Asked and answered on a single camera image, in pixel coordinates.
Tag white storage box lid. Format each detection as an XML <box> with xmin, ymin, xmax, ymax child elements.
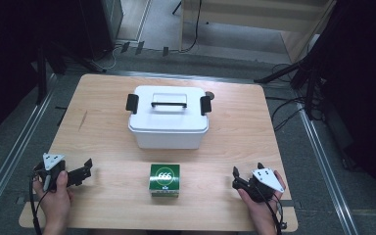
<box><xmin>127</xmin><ymin>85</ymin><xmax>211</xmax><ymax>134</ymax></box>

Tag light wooden furniture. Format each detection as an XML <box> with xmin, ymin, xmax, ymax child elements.
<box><xmin>178</xmin><ymin>0</ymin><xmax>338</xmax><ymax>64</ymax></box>

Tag black box latch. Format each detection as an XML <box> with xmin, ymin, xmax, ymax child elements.
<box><xmin>125</xmin><ymin>93</ymin><xmax>140</xmax><ymax>116</ymax></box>
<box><xmin>200</xmin><ymin>95</ymin><xmax>212</xmax><ymax>117</ymax></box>

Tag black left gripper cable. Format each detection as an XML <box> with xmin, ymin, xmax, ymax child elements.
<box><xmin>28</xmin><ymin>167</ymin><xmax>52</xmax><ymax>235</ymax></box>

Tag green printed box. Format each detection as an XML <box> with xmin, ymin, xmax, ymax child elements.
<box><xmin>148</xmin><ymin>163</ymin><xmax>181</xmax><ymax>198</ymax></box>

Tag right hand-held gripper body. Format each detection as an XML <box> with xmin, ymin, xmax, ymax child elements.
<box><xmin>240</xmin><ymin>167</ymin><xmax>286</xmax><ymax>204</ymax></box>

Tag white plastic storage box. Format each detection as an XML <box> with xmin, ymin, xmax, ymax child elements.
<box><xmin>132</xmin><ymin>128</ymin><xmax>208</xmax><ymax>151</ymax></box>

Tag metal floor rail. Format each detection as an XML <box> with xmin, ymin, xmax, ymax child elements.
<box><xmin>295</xmin><ymin>107</ymin><xmax>360</xmax><ymax>235</ymax></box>
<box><xmin>0</xmin><ymin>73</ymin><xmax>59</xmax><ymax>229</ymax></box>

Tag black hanging cable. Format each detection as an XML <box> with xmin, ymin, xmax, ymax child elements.
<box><xmin>177</xmin><ymin>0</ymin><xmax>204</xmax><ymax>54</ymax></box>

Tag person's left hand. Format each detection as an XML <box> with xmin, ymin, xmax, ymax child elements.
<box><xmin>32</xmin><ymin>169</ymin><xmax>74</xmax><ymax>227</ymax></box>

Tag black tripod stand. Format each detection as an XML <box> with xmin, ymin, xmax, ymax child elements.
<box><xmin>254</xmin><ymin>48</ymin><xmax>328</xmax><ymax>121</ymax></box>

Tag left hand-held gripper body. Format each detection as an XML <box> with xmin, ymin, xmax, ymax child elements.
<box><xmin>33</xmin><ymin>152</ymin><xmax>69</xmax><ymax>192</ymax></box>

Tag black metal stand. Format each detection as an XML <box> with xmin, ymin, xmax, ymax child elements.
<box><xmin>34</xmin><ymin>38</ymin><xmax>108</xmax><ymax>106</ymax></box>

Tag black floor cables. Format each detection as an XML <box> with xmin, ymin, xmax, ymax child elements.
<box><xmin>264</xmin><ymin>63</ymin><xmax>325</xmax><ymax>133</ymax></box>

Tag black cabinet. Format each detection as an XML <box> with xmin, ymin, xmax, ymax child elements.
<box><xmin>76</xmin><ymin>0</ymin><xmax>125</xmax><ymax>61</ymax></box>

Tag person's right hand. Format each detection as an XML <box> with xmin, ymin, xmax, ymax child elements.
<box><xmin>237</xmin><ymin>170</ymin><xmax>288</xmax><ymax>227</ymax></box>

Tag white floor cable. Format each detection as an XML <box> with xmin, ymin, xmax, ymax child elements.
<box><xmin>104</xmin><ymin>44</ymin><xmax>122</xmax><ymax>71</ymax></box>

